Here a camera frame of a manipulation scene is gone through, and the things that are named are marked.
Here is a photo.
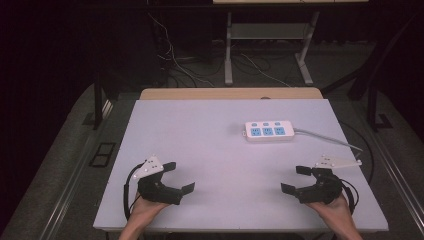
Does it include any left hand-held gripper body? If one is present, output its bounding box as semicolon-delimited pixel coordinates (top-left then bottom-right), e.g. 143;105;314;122
132;154;184;206

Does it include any white power strip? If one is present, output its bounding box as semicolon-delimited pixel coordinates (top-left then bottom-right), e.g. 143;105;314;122
243;120;296;143

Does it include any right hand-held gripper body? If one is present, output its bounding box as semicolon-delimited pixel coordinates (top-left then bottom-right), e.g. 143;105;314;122
296;153;363;205

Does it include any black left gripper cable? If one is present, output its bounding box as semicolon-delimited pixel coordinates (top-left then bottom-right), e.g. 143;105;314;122
122;162;145;222

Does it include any grey metal desk frame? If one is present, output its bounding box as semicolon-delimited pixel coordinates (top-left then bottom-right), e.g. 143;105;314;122
224;10;322;87

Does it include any black metal stand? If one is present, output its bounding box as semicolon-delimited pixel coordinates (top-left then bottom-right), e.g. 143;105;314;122
365;83;394;133
92;75;115;132

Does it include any metal floor rail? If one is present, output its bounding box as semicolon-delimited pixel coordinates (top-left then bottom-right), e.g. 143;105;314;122
364;131;424;234
39;99;115;240

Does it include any white floor cable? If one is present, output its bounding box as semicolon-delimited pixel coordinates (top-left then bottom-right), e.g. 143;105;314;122
147;12;216;88
240;53;293;88

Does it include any person's left hand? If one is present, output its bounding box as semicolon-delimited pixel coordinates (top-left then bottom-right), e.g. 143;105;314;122
127;192;171;228

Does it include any grey power strip cable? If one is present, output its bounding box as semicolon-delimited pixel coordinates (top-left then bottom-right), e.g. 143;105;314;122
293;127;364;153

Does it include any person's right hand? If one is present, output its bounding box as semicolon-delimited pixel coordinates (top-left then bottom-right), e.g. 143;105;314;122
306;194;357;231

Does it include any black floor socket frame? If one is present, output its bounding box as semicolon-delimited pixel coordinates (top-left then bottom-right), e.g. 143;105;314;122
88;142;117;168

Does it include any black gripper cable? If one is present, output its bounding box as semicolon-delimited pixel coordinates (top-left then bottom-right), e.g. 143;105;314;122
122;162;145;222
339;178;360;215

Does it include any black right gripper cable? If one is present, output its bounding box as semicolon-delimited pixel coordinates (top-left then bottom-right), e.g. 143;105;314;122
339;178;360;215

